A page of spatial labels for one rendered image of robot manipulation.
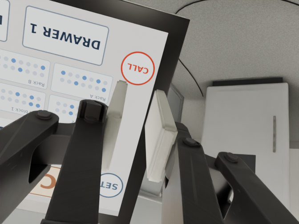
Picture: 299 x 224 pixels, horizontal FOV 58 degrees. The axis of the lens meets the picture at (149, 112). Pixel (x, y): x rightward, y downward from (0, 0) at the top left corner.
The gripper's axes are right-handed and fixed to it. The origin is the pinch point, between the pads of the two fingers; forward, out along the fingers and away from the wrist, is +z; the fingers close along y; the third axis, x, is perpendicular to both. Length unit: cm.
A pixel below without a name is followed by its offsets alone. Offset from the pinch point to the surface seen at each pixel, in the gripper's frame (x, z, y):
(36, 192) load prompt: -20.5, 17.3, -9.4
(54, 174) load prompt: -17.1, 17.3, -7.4
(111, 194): -18.4, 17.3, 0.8
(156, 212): -136, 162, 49
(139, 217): -128, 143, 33
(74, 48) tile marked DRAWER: 0.5, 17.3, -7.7
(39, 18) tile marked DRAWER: 2.7, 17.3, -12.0
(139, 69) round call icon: 0.0, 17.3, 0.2
